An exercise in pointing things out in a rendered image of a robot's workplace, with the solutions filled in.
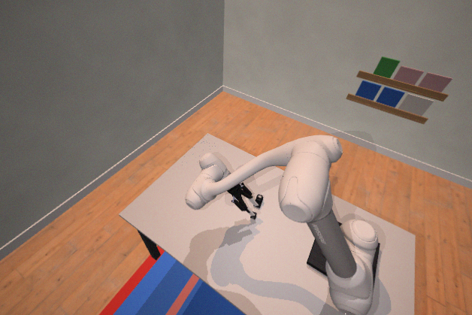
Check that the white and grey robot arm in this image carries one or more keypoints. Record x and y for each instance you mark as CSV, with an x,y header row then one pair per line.
x,y
304,192

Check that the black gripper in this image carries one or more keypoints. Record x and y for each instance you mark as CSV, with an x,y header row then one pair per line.
x,y
236,194

